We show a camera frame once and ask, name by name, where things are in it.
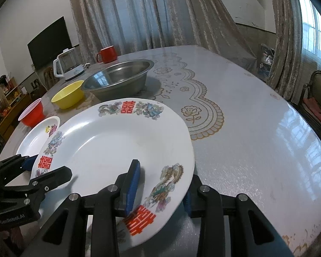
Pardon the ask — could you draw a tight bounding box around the carved wooden chair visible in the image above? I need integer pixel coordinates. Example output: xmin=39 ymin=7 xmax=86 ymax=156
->
xmin=43 ymin=67 xmax=56 ymax=91

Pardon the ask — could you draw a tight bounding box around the red mug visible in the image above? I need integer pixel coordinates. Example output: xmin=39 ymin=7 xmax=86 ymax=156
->
xmin=96 ymin=46 xmax=119 ymax=64

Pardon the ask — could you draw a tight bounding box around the white electric glass kettle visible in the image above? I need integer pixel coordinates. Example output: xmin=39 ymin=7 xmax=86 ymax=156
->
xmin=53 ymin=48 xmax=86 ymax=81

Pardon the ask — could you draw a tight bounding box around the red plastic bowl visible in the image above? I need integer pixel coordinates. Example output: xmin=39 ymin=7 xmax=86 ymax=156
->
xmin=18 ymin=98 xmax=46 ymax=127

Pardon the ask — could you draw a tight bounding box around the gold floral plastic tablecloth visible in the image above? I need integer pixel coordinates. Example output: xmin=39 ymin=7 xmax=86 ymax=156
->
xmin=0 ymin=45 xmax=321 ymax=257

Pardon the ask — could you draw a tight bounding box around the large white plate red print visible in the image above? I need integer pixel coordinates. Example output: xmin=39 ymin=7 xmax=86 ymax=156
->
xmin=29 ymin=99 xmax=196 ymax=247

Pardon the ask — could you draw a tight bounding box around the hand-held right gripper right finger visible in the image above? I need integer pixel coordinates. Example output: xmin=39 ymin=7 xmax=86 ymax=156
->
xmin=183 ymin=175 xmax=295 ymax=257

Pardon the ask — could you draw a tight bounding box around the beige patterned curtain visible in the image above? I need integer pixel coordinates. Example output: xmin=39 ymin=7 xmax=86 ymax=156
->
xmin=67 ymin=0 xmax=254 ymax=62
xmin=266 ymin=0 xmax=319 ymax=99

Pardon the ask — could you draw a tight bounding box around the small white floral plate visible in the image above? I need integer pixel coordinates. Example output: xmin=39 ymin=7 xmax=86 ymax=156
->
xmin=16 ymin=116 xmax=61 ymax=157

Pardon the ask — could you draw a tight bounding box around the window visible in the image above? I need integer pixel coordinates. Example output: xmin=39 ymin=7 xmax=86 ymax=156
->
xmin=300 ymin=0 xmax=321 ymax=59

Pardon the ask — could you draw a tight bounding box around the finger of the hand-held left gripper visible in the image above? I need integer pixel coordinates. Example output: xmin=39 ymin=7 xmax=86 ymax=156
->
xmin=0 ymin=154 xmax=39 ymax=190
xmin=5 ymin=166 xmax=73 ymax=210

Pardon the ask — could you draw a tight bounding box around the wooden shelf cabinet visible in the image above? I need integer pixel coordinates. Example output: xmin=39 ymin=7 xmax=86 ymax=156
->
xmin=0 ymin=76 xmax=33 ymax=140

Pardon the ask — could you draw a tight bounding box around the yellow plastic bowl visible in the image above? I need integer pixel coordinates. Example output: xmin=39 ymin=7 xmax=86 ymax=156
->
xmin=51 ymin=80 xmax=85 ymax=110

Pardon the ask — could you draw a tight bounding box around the dark wooden cushioned chair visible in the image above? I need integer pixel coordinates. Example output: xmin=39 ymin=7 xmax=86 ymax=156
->
xmin=291 ymin=70 xmax=321 ymax=145

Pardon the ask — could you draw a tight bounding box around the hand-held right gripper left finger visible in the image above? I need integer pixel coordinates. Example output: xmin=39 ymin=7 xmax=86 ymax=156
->
xmin=20 ymin=159 xmax=142 ymax=257

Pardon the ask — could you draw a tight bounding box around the stainless steel basin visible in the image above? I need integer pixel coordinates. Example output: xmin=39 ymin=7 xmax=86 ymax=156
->
xmin=81 ymin=59 xmax=155 ymax=102

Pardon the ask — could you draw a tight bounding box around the black television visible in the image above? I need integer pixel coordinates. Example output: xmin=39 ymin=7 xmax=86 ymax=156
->
xmin=27 ymin=16 xmax=73 ymax=69

